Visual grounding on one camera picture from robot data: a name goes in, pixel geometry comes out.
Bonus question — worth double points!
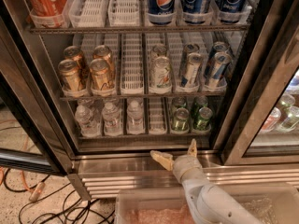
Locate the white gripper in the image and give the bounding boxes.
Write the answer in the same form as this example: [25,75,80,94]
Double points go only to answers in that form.
[150,139,208,185]

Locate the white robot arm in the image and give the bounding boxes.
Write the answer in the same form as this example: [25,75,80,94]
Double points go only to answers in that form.
[150,139,263,224]

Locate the silver blue can front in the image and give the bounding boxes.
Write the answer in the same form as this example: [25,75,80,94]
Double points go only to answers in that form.
[180,52,204,88]

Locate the silver blue can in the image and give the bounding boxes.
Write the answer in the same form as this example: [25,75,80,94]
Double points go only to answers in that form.
[180,52,204,88]
[180,43,200,65]

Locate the white empty shelf tray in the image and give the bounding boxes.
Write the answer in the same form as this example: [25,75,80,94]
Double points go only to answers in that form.
[121,34,144,95]

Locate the blue white can front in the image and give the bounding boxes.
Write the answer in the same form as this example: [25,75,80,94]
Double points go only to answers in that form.
[204,52,232,89]

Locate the blue white can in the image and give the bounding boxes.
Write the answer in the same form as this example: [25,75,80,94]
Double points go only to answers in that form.
[206,41,229,66]
[204,52,232,89]

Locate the stainless steel display fridge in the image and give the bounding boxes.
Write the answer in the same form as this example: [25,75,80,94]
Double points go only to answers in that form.
[5,0,299,200]

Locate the silver blue can back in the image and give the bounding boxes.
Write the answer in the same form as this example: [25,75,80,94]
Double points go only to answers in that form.
[180,43,200,65]

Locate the gold can front right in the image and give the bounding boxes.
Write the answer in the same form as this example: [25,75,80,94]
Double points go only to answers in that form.
[90,59,114,91]

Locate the gold can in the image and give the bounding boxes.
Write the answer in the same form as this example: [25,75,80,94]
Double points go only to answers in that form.
[58,59,84,91]
[90,59,114,91]
[93,45,116,77]
[64,46,89,78]

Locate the blue white can back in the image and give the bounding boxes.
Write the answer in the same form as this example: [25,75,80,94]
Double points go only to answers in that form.
[206,41,229,66]

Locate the gold can back right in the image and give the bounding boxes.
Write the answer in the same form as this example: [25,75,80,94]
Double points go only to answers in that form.
[93,45,116,77]

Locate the gold can front left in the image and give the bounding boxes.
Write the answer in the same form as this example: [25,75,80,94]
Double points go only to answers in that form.
[58,59,84,91]

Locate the gold can back left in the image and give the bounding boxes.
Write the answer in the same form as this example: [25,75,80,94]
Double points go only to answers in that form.
[64,46,89,78]

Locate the open glass fridge door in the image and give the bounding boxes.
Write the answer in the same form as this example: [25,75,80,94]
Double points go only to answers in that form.
[0,0,72,175]

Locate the blue pepsi can middle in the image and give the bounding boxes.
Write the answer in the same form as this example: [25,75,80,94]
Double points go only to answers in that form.
[182,0,211,24]

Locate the blue pepsi can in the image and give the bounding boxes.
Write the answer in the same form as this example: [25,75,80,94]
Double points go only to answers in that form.
[182,0,211,24]
[148,0,175,25]
[214,0,246,24]

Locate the blue pepsi can left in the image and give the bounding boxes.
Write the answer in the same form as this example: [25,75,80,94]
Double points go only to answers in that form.
[148,0,175,25]

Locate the blue pepsi can right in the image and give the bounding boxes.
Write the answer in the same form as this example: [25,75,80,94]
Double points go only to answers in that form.
[214,0,246,24]

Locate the water bottle right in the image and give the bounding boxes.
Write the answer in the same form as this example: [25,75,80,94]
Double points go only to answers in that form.
[127,100,144,134]

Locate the water bottle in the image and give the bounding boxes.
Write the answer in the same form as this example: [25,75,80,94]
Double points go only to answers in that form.
[75,105,100,138]
[127,100,144,134]
[102,102,122,136]

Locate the clear plastic bin left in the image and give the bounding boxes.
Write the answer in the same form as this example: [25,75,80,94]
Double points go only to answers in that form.
[115,188,197,224]

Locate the clear plastic bin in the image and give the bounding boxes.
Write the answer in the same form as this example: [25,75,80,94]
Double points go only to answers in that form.
[219,184,299,224]
[115,188,197,224]

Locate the water bottle middle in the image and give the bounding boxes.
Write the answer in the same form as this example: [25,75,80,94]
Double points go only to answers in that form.
[102,102,122,136]

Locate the water bottle left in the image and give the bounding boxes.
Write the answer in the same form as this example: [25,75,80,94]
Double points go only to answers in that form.
[75,105,100,138]

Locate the red label bottle behind glass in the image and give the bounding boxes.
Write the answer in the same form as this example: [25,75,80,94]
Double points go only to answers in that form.
[260,107,281,133]

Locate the clear plastic bin right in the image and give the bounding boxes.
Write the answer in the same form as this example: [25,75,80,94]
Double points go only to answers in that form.
[219,184,299,224]

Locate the green bottle behind glass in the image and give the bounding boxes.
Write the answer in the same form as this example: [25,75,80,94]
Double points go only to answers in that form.
[277,106,299,132]

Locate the black floor cables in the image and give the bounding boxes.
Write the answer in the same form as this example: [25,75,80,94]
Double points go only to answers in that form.
[2,168,116,224]

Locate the orange extension cord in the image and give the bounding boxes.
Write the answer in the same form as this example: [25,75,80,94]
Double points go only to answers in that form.
[0,119,46,203]

